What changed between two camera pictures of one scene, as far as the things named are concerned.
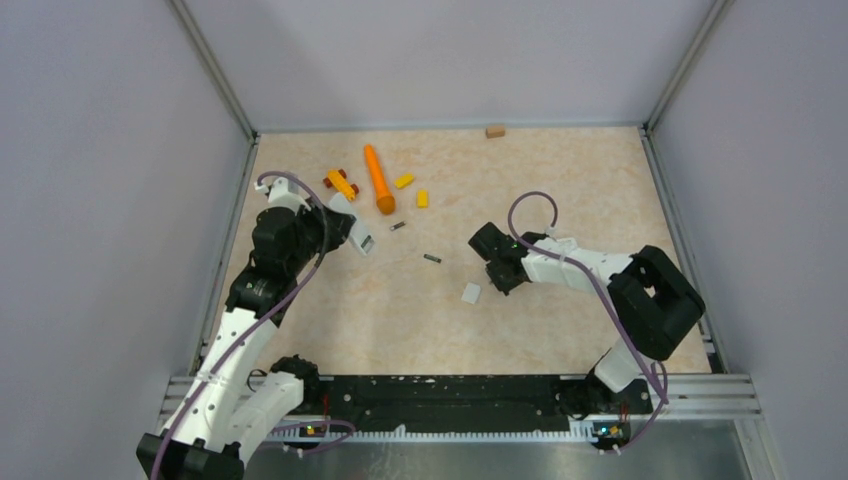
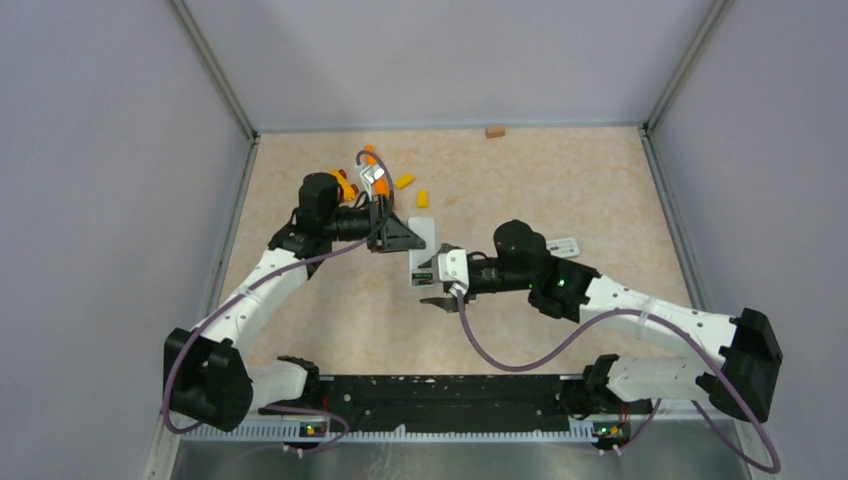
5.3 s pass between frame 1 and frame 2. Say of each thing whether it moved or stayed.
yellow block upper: stayed
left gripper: moved
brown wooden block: stayed
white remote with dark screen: moved
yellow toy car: stayed
